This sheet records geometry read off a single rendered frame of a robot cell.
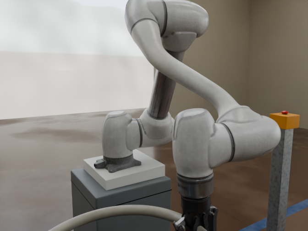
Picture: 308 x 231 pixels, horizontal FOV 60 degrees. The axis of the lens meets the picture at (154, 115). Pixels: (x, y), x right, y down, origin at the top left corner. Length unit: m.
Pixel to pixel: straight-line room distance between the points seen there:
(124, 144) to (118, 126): 0.10
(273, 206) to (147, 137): 0.97
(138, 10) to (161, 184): 0.81
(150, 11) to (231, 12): 6.85
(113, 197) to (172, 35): 0.73
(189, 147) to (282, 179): 1.28
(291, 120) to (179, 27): 0.98
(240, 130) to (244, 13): 7.56
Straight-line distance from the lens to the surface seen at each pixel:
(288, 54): 7.53
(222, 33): 7.48
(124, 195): 1.27
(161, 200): 1.39
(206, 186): 0.66
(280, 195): 1.88
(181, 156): 0.62
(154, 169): 1.36
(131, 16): 0.97
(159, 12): 0.99
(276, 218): 1.94
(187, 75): 0.79
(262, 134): 0.70
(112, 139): 1.31
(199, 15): 1.06
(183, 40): 1.06
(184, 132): 0.61
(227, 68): 7.58
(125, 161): 1.35
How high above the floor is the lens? 1.33
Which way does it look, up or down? 9 degrees down
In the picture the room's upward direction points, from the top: straight up
